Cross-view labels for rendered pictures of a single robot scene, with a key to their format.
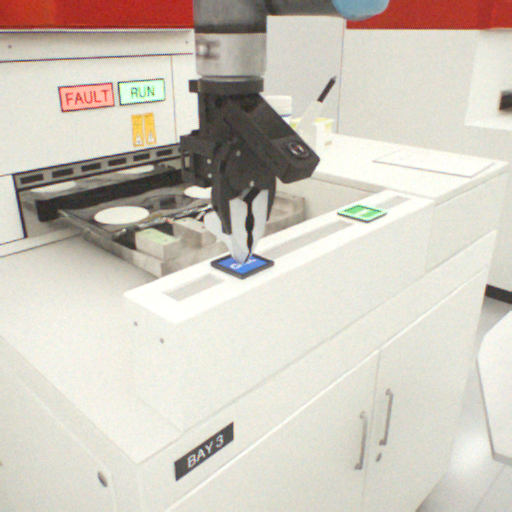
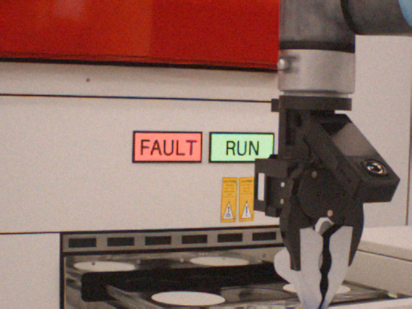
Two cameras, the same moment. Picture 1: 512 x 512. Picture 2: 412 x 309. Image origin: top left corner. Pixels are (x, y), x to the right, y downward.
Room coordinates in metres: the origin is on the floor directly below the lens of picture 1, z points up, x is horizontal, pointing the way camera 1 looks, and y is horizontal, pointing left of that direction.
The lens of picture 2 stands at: (-0.41, -0.15, 1.17)
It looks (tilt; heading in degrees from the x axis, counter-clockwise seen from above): 3 degrees down; 14
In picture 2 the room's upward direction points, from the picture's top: 2 degrees clockwise
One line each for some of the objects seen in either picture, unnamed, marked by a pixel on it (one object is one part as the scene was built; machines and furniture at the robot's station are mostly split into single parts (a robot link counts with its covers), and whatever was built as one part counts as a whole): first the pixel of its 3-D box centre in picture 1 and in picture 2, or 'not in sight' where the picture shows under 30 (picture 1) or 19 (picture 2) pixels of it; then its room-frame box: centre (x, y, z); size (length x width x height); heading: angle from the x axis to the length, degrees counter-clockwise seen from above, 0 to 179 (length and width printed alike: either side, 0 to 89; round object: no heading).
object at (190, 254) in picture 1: (226, 235); not in sight; (0.91, 0.06, 0.87); 0.36 x 0.08 x 0.03; 136
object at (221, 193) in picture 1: (230, 195); (302, 224); (0.55, 0.03, 1.06); 0.05 x 0.02 x 0.09; 136
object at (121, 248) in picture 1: (156, 265); not in sight; (0.83, 0.18, 0.84); 0.50 x 0.02 x 0.03; 46
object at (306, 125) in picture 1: (310, 131); not in sight; (1.06, -0.11, 1.03); 0.06 x 0.04 x 0.13; 46
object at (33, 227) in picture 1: (121, 191); (194, 280); (1.10, 0.30, 0.89); 0.44 x 0.02 x 0.10; 136
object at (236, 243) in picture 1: (222, 227); (294, 268); (0.57, 0.04, 1.01); 0.06 x 0.03 x 0.09; 46
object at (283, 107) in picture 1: (278, 115); not in sight; (1.40, -0.06, 1.01); 0.07 x 0.07 x 0.10
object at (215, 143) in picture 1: (227, 134); (309, 158); (0.58, 0.03, 1.12); 0.09 x 0.08 x 0.12; 46
